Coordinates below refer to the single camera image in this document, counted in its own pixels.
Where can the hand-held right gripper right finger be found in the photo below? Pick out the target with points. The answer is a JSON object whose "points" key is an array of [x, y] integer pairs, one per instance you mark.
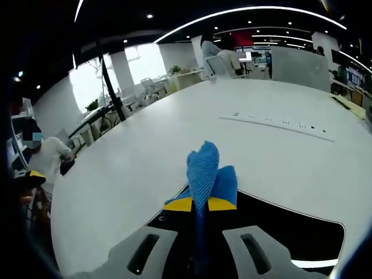
{"points": [[247, 241]]}

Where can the black device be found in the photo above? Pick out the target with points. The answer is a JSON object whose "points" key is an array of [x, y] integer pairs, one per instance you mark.
{"points": [[67, 166]]}

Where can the beige low cabinet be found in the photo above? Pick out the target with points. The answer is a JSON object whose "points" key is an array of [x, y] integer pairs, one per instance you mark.
{"points": [[186, 80]]}

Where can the white recessed power strip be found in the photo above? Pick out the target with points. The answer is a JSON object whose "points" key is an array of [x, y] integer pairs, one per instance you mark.
{"points": [[284, 122]]}

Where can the white shelf unit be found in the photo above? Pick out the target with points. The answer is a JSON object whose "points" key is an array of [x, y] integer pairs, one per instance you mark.
{"points": [[17, 139]]}

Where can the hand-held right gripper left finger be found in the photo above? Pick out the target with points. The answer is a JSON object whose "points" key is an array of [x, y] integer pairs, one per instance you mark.
{"points": [[162, 232]]}

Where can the black screen stand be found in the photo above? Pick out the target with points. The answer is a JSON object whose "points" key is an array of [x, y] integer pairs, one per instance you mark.
{"points": [[112, 87]]}

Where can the yellow paper sheet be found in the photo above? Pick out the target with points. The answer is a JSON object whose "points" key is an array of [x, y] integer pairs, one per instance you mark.
{"points": [[353, 109]]}

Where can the green potted plant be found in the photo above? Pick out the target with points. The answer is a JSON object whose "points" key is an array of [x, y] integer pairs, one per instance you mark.
{"points": [[93, 105], [175, 69]]}

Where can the blue cleaning cloth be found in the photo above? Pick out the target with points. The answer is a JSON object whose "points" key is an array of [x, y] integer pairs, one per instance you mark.
{"points": [[205, 171]]}

